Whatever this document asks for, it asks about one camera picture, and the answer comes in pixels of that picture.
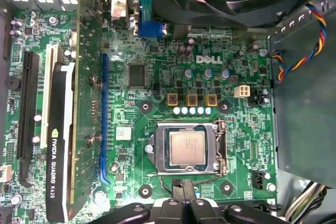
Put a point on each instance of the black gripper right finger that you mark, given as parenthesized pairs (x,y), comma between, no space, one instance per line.
(210,216)

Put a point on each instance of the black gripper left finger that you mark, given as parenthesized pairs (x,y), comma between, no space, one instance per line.
(147,216)

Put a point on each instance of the metal socket cover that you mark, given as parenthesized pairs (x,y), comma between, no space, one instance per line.
(159,153)

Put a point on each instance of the silver-topped CPU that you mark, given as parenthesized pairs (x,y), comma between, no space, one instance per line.
(187,148)

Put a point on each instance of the green Dell motherboard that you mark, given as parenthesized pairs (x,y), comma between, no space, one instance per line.
(236,142)

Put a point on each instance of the white barcode sticker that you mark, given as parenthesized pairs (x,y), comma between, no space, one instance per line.
(123,133)

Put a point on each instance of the black Nvidia graphics card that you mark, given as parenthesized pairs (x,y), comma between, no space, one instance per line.
(56,155)

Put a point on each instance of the blue expansion slot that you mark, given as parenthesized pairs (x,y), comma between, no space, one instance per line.
(104,103)

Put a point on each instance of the cream four-pin power connector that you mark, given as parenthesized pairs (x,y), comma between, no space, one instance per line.
(241,91)

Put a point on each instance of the grey power supply unit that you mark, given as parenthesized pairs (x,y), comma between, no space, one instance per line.
(309,116)

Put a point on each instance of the black square chip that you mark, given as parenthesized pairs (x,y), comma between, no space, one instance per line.
(136,75)

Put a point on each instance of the white expansion slot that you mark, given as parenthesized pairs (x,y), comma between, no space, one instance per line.
(46,103)

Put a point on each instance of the black expansion slot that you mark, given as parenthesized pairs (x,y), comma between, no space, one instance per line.
(26,103)

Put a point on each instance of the blue VGA port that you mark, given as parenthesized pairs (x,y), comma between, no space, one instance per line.
(151,28)

